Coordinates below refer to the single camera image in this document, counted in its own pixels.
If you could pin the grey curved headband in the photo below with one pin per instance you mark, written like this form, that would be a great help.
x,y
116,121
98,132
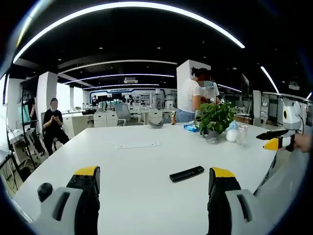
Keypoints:
x,y
156,124

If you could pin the white flat strip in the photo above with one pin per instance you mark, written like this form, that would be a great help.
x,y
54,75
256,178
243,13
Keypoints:
x,y
138,145

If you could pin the black remote control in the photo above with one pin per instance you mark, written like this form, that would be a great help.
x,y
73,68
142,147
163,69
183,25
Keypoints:
x,y
187,173

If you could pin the blue tissue packet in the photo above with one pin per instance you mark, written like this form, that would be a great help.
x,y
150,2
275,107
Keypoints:
x,y
192,128

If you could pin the person's right hand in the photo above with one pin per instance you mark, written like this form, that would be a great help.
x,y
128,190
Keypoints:
x,y
304,143

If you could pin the light blue cloth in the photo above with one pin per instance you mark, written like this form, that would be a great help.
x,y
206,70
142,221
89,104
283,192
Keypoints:
x,y
232,125

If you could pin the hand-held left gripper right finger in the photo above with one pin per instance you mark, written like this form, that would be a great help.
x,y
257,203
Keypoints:
x,y
225,195

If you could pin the white drawer cabinet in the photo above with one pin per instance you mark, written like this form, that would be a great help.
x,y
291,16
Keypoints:
x,y
74,126
105,120

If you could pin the grey plant pot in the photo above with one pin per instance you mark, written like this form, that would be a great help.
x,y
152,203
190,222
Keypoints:
x,y
211,137

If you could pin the white round container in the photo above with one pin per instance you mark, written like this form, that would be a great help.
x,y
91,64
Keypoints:
x,y
231,135

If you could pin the black tripod stand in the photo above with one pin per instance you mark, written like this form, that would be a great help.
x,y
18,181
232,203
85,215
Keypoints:
x,y
24,127

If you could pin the long ceiling light strip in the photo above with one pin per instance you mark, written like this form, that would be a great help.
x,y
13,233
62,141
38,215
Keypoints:
x,y
137,5

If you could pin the clear glass cup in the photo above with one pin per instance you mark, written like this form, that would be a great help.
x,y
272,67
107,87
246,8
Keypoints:
x,y
241,135

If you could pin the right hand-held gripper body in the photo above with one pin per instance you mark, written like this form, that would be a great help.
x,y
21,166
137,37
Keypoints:
x,y
291,117

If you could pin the ceiling air conditioner unit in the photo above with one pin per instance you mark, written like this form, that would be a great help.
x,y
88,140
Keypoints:
x,y
130,80

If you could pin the green potted plant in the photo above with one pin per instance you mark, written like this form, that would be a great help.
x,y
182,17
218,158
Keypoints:
x,y
215,115

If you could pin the grey office chair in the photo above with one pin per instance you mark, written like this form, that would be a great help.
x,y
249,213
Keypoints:
x,y
123,113

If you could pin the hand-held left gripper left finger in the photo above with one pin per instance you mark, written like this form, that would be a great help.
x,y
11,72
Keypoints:
x,y
80,195

